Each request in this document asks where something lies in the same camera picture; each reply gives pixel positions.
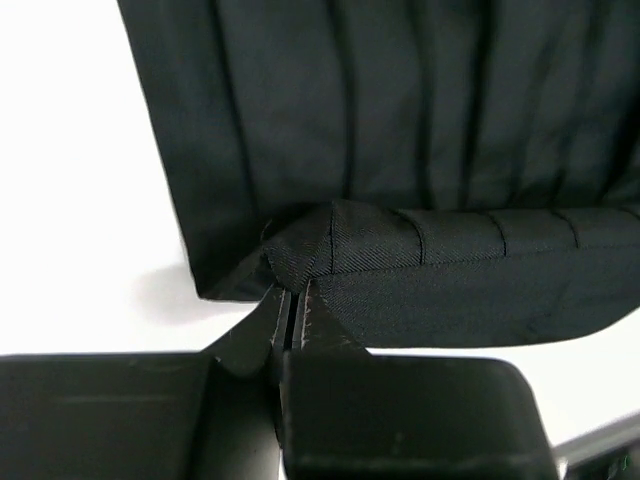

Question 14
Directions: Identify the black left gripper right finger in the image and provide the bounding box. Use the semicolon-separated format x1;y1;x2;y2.
280;283;553;479

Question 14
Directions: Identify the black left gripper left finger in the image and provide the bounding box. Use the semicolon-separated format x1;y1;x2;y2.
1;288;291;479

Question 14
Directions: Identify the black pleated skirt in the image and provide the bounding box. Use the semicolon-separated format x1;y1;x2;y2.
119;1;639;348

